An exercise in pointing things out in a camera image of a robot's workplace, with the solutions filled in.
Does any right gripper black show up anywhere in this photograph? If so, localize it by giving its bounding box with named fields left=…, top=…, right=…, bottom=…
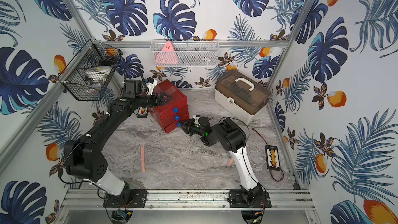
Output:
left=178, top=118, right=205, bottom=137

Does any red three-drawer cabinet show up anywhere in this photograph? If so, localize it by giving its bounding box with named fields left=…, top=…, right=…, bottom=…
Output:
left=149, top=80, right=190, bottom=133

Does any pink fruit knife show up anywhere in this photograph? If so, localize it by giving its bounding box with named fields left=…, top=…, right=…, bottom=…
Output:
left=228, top=158, right=234, bottom=167
left=141, top=145, right=146, bottom=173

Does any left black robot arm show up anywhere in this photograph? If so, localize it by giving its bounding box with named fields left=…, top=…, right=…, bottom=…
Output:
left=63, top=79, right=172, bottom=207

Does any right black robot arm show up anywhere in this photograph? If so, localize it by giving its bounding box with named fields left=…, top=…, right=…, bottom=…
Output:
left=178, top=115, right=272, bottom=208

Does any black connector board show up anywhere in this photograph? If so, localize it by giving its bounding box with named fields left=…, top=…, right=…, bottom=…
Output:
left=136, top=107, right=148, bottom=118
left=265, top=145, right=281, bottom=169

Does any pink triangle item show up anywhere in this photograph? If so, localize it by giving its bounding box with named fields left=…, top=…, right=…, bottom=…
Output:
left=154, top=41, right=178, bottom=66

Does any brown lid storage box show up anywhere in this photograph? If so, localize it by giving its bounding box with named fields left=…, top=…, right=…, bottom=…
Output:
left=215, top=70, right=271, bottom=124

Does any white object in basket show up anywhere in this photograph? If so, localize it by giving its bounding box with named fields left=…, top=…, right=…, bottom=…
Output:
left=84, top=66, right=112, bottom=84

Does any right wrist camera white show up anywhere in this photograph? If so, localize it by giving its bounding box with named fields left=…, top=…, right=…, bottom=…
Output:
left=193, top=115, right=201, bottom=124

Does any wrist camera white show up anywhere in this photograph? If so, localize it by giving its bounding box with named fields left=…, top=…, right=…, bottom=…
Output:
left=193, top=115, right=201, bottom=124
left=146, top=77, right=158, bottom=95

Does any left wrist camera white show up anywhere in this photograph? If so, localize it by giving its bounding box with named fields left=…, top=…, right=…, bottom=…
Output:
left=146, top=77, right=158, bottom=95

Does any clear wall shelf basket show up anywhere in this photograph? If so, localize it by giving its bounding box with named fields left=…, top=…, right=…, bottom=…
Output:
left=150, top=39, right=220, bottom=66

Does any black wire basket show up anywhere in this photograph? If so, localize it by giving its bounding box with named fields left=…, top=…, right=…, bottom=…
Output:
left=57, top=39, right=123, bottom=101

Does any aluminium front rail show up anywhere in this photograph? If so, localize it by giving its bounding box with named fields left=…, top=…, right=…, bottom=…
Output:
left=60, top=188, right=315, bottom=211

